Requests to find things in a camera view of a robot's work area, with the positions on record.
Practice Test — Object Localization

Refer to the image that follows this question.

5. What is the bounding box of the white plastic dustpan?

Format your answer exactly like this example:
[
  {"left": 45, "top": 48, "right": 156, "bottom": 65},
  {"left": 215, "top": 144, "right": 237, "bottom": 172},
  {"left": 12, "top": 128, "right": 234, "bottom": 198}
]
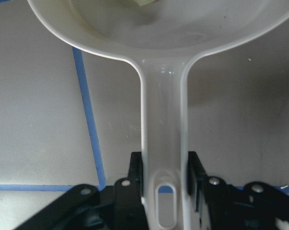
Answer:
[{"left": 29, "top": 0, "right": 289, "bottom": 230}]

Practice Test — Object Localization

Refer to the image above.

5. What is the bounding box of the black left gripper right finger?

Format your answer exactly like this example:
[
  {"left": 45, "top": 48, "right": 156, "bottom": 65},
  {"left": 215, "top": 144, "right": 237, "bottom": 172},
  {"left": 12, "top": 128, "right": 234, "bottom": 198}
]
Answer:
[{"left": 187, "top": 151, "right": 289, "bottom": 230}]

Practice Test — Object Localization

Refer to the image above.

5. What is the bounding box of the yellow green sponge piece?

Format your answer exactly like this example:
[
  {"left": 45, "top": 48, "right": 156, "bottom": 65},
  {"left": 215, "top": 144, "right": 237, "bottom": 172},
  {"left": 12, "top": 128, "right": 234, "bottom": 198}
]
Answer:
[{"left": 133, "top": 0, "right": 157, "bottom": 7}]

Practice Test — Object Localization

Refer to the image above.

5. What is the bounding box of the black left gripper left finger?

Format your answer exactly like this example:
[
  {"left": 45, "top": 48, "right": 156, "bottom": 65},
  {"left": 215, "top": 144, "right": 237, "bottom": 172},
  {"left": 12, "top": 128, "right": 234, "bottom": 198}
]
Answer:
[{"left": 17, "top": 152, "right": 149, "bottom": 230}]

